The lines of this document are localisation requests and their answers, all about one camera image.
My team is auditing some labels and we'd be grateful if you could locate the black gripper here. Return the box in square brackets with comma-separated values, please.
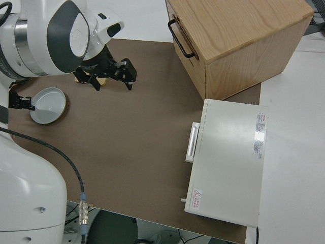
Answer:
[8, 90, 36, 111]
[73, 47, 138, 92]

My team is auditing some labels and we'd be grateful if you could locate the gray plate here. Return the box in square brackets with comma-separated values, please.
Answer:
[29, 87, 67, 125]

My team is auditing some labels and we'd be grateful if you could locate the wooden mug tree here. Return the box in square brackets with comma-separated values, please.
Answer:
[74, 76, 108, 86]

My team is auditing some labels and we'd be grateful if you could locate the wooden drawer cabinet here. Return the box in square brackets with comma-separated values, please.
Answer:
[165, 0, 314, 101]

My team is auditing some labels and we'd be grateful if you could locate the white toaster oven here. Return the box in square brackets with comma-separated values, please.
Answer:
[184, 98, 269, 228]

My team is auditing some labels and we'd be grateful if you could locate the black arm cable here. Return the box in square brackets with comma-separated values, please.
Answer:
[0, 127, 90, 244]

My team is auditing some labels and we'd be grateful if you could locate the black cabinet handle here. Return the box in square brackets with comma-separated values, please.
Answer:
[167, 19, 196, 58]

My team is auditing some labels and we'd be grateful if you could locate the dark round pedestal base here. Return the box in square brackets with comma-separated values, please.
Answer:
[86, 210, 138, 244]

